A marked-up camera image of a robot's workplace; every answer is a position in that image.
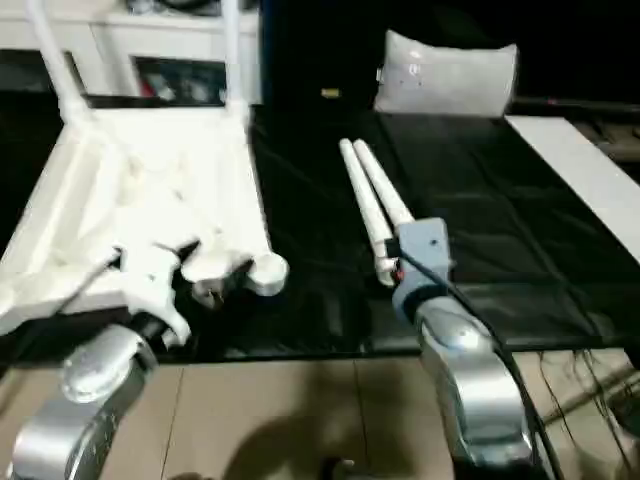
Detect black work mat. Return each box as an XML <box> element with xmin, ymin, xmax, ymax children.
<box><xmin>0</xmin><ymin>89</ymin><xmax>640</xmax><ymax>369</ymax></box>

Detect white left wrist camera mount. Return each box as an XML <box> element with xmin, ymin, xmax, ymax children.
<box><xmin>117</xmin><ymin>243</ymin><xmax>195</xmax><ymax>350</ymax></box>

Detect loose floor cables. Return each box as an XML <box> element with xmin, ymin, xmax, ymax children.
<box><xmin>537</xmin><ymin>349</ymin><xmax>640</xmax><ymax>461</ymax></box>

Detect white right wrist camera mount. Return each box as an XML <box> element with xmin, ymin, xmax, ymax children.
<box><xmin>392</xmin><ymin>217</ymin><xmax>457</xmax><ymax>312</ymax></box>

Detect white flat board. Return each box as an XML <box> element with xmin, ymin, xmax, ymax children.
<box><xmin>504</xmin><ymin>115</ymin><xmax>640</xmax><ymax>262</ymax></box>

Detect tall black cabinet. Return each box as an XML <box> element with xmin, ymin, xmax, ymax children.
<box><xmin>258</xmin><ymin>0</ymin><xmax>397</xmax><ymax>110</ymax></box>

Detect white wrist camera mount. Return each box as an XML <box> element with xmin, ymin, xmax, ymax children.
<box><xmin>392</xmin><ymin>217</ymin><xmax>457</xmax><ymax>312</ymax></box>
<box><xmin>117</xmin><ymin>243</ymin><xmax>195</xmax><ymax>350</ymax></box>

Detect white plastic table leg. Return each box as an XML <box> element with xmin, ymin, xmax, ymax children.
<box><xmin>219</xmin><ymin>0</ymin><xmax>251</xmax><ymax>120</ymax></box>
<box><xmin>352</xmin><ymin>139</ymin><xmax>416</xmax><ymax>227</ymax></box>
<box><xmin>338</xmin><ymin>138</ymin><xmax>402</xmax><ymax>288</ymax></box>
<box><xmin>27</xmin><ymin>0</ymin><xmax>92</xmax><ymax>127</ymax></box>

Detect black bar with red mark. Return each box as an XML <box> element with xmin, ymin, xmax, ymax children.
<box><xmin>513</xmin><ymin>97</ymin><xmax>640</xmax><ymax>110</ymax></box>

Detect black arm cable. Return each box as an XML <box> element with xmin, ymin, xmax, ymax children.
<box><xmin>49</xmin><ymin>251</ymin><xmax>122</xmax><ymax>314</ymax></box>
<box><xmin>399</xmin><ymin>248</ymin><xmax>557</xmax><ymax>480</ymax></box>

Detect grey cushion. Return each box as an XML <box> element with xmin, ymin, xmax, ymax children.
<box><xmin>374</xmin><ymin>29</ymin><xmax>520</xmax><ymax>119</ymax></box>

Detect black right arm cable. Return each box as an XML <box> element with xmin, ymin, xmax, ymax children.
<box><xmin>399</xmin><ymin>248</ymin><xmax>557</xmax><ymax>480</ymax></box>

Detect dark robot foot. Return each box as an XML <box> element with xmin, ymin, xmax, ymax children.
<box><xmin>322</xmin><ymin>458</ymin><xmax>357</xmax><ymax>480</ymax></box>

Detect white plastic table top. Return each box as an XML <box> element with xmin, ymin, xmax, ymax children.
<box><xmin>0</xmin><ymin>99</ymin><xmax>291</xmax><ymax>337</ymax></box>

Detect white cabinet with glass doors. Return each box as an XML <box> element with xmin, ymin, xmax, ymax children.
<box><xmin>0</xmin><ymin>0</ymin><xmax>264</xmax><ymax>107</ymax></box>

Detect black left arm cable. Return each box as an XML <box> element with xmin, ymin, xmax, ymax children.
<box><xmin>49</xmin><ymin>251</ymin><xmax>122</xmax><ymax>314</ymax></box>

